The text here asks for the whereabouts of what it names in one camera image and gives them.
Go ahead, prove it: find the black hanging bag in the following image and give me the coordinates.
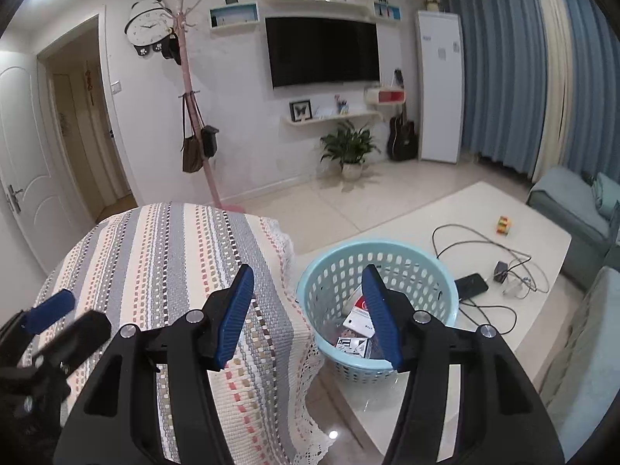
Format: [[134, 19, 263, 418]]
[[201, 125, 220, 158]]

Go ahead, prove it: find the black smartphone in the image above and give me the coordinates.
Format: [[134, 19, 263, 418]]
[[454, 274, 489, 301]]

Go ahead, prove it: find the black phone cable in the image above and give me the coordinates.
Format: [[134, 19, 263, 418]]
[[458, 298, 519, 336]]

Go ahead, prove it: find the dark thin looped cable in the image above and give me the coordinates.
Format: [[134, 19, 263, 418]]
[[431, 224, 550, 296]]

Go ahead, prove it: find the light blue plastic basket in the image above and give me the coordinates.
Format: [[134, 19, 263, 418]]
[[295, 238, 460, 381]]

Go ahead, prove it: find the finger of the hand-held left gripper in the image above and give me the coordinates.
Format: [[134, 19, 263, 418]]
[[0, 289, 76, 369], [19, 311, 112, 374]]

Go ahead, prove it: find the teal sofa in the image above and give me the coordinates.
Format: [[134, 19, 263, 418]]
[[526, 165, 620, 291]]

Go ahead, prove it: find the pink coat rack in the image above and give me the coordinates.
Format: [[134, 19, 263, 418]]
[[165, 0, 245, 214]]

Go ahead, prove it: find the striped lace-edged tablecloth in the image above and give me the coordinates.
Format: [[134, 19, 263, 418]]
[[22, 201, 325, 465]]

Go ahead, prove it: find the teal cushion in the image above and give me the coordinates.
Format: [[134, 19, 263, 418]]
[[591, 172, 620, 219]]

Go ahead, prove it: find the white carton box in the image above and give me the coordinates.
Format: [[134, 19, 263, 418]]
[[343, 312, 376, 337]]

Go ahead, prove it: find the large blue wall box shelf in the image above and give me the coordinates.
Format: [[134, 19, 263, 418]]
[[209, 2, 261, 30]]

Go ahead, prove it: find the small blue wall box shelf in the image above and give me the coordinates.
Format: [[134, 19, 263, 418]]
[[373, 1, 402, 22]]

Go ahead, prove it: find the black and white box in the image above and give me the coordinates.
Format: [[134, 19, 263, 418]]
[[334, 336, 371, 358]]

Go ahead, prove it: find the white curved low wall shelf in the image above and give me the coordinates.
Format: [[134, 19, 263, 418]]
[[282, 110, 383, 129]]

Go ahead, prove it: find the long white wavy wall shelf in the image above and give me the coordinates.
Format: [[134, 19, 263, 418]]
[[263, 0, 376, 22]]

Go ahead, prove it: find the black acoustic guitar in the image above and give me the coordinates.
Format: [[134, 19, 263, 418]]
[[389, 102, 419, 162]]

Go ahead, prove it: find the black wall television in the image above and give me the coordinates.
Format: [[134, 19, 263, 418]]
[[264, 16, 381, 90]]

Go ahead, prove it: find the grey sofa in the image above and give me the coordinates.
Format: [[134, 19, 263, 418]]
[[537, 264, 620, 446]]

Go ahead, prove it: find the brown hanging bag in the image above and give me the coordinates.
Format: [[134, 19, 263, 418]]
[[181, 92, 205, 174]]

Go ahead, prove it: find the white standing air conditioner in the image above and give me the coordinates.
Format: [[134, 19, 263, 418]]
[[415, 10, 463, 164]]

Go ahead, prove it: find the cream curtain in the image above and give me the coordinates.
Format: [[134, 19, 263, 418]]
[[530, 0, 584, 185]]

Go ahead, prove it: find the red and white wall box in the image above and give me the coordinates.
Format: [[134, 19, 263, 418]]
[[364, 84, 405, 106]]

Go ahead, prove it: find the white room door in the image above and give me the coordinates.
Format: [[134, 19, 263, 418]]
[[0, 51, 90, 274]]

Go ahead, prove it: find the blue curtain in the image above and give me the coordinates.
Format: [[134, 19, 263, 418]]
[[429, 0, 550, 175], [557, 0, 620, 185]]

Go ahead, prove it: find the green potted plant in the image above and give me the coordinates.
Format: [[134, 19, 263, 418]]
[[320, 120, 381, 180]]

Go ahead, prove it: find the black hat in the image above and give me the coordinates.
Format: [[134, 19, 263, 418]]
[[162, 29, 182, 66]]

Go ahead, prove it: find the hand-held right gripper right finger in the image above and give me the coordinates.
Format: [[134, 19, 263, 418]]
[[361, 264, 567, 465]]

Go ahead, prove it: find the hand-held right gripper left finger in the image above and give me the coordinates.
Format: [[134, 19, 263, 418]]
[[52, 264, 255, 465]]

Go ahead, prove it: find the panda wall clock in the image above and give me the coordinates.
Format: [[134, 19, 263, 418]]
[[126, 0, 175, 56]]

